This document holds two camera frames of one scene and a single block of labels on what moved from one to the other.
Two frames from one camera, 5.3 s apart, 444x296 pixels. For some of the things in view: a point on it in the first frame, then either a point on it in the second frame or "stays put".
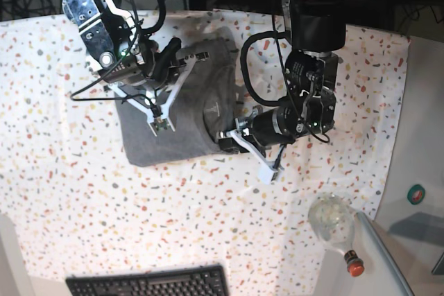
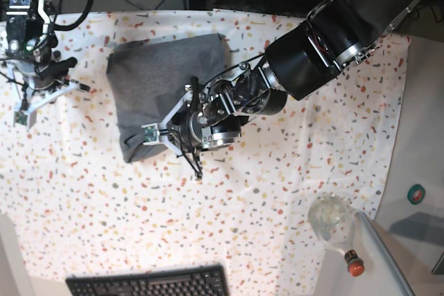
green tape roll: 415,194 stays put
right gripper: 275,127 to 194,132
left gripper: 134,68 to 57,71
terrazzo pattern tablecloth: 82,210 stays put
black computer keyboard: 195,281 stays put
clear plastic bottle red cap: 332,218 stays put
